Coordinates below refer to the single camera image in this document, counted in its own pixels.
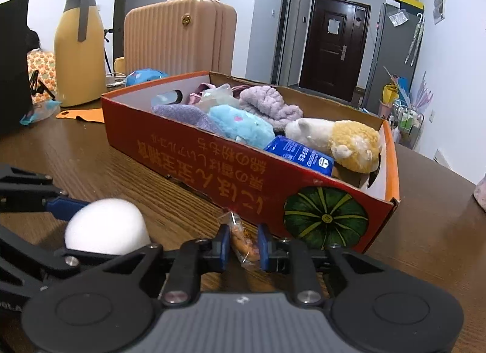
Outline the snack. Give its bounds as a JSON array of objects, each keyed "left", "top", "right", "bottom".
[{"left": 219, "top": 212, "right": 260, "bottom": 270}]

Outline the white foam cylinder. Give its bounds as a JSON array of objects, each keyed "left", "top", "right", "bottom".
[{"left": 64, "top": 199, "right": 151, "bottom": 255}]

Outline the blue white small box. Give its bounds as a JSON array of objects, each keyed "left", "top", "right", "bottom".
[{"left": 265, "top": 135, "right": 334, "bottom": 176}]

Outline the light blue plush toy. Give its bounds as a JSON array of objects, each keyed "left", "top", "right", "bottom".
[{"left": 207, "top": 105, "right": 275, "bottom": 149}]

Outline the purple towel cloth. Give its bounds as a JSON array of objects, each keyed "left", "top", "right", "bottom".
[{"left": 152, "top": 104, "right": 224, "bottom": 137}]

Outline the red cardboard box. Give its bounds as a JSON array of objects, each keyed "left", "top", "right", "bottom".
[{"left": 101, "top": 71, "right": 399, "bottom": 253}]

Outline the white yellow plush toy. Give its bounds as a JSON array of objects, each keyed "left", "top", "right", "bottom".
[{"left": 285, "top": 118, "right": 382, "bottom": 174}]

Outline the yellow thermos jug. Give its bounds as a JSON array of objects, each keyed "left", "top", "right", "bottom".
[{"left": 53, "top": 0, "right": 106, "bottom": 108}]

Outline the black monitor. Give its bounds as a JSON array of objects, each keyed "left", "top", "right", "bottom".
[{"left": 0, "top": 0, "right": 32, "bottom": 134}]

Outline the pink satin scrunchie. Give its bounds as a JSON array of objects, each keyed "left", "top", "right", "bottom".
[{"left": 188, "top": 83, "right": 216, "bottom": 105}]

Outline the blue tissue pack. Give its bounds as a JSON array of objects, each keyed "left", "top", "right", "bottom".
[{"left": 125, "top": 69, "right": 169, "bottom": 87}]

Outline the dark brown entrance door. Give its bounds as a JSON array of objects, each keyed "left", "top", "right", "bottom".
[{"left": 299, "top": 0, "right": 371, "bottom": 102}]

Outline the pink knitted vase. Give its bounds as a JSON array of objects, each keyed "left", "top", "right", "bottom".
[{"left": 473, "top": 175, "right": 486, "bottom": 212}]

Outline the pink suitcase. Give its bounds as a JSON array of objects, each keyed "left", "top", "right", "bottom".
[{"left": 124, "top": 0, "right": 237, "bottom": 76}]

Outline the grey refrigerator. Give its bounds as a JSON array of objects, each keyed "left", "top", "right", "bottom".
[{"left": 362, "top": 3, "right": 419, "bottom": 115}]

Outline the yellow box on refrigerator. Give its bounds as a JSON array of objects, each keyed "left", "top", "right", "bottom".
[{"left": 395, "top": 0, "right": 424, "bottom": 10}]

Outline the wire storage rack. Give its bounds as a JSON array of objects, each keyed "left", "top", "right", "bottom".
[{"left": 388, "top": 100, "right": 424, "bottom": 150}]

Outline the white wall electrical box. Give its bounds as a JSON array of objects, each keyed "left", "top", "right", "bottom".
[{"left": 433, "top": 0, "right": 445, "bottom": 24}]

